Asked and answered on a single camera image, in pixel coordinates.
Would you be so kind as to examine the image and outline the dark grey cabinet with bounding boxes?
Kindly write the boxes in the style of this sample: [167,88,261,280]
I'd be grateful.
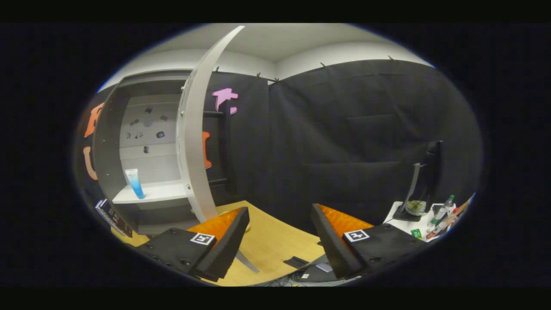
[93,69,203,235]

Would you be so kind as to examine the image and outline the white cabinet shelf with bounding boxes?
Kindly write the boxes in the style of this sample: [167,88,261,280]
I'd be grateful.
[112,179,190,205]

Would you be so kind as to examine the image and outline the white cabinet door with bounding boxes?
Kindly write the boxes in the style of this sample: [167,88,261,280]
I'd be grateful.
[176,25,261,274]

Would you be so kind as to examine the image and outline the black cables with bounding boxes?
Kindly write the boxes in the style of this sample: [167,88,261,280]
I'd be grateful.
[254,276,302,287]

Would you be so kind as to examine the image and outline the white side table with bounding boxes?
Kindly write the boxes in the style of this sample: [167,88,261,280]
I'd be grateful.
[382,200,459,242]

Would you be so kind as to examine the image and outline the brown stick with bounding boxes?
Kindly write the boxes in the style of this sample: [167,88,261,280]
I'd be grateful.
[448,196,474,222]

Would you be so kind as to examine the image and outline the blue and white tube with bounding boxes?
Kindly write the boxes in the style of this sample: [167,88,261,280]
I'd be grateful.
[124,168,146,200]

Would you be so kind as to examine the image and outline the red and white tube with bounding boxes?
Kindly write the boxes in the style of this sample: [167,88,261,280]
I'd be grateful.
[425,208,460,240]

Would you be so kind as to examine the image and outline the dark flat device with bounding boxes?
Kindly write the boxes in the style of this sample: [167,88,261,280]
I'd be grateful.
[297,254,341,283]

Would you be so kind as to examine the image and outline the black monitor on stand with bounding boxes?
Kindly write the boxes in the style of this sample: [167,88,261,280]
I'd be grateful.
[393,140,444,222]

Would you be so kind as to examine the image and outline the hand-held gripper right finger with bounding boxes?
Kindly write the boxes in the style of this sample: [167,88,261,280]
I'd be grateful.
[310,203,431,279]

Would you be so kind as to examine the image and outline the black backdrop cloth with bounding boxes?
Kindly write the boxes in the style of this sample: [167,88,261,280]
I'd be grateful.
[73,58,483,237]

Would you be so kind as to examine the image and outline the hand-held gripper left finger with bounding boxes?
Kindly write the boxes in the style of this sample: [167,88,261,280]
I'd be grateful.
[134,207,250,282]

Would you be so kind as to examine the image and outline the dark blue book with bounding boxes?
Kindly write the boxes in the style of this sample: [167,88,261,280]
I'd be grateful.
[95,198,134,238]

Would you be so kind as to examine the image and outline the green bottle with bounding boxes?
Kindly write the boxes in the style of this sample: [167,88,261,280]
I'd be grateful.
[430,195,455,226]

